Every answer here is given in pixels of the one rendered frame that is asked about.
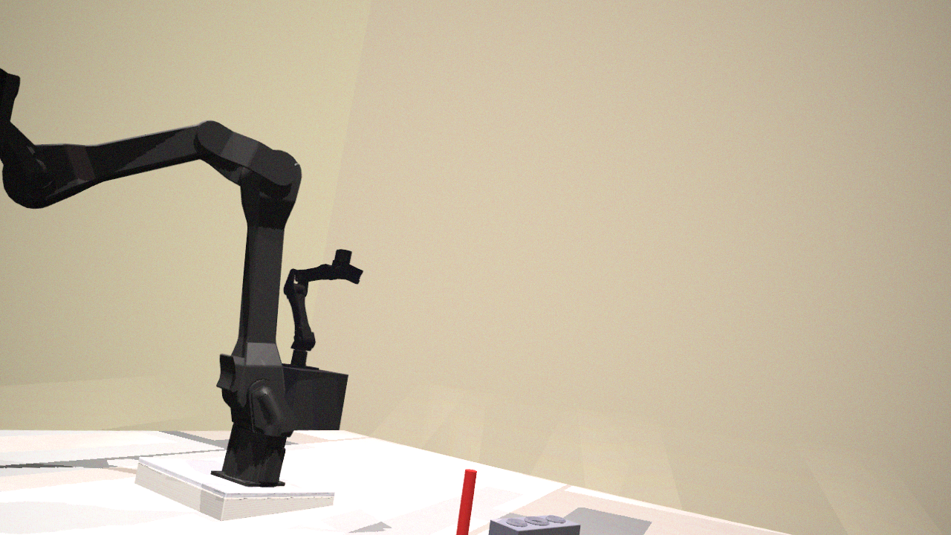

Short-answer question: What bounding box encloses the red peg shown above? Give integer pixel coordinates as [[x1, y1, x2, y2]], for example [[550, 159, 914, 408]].
[[455, 469, 477, 535]]

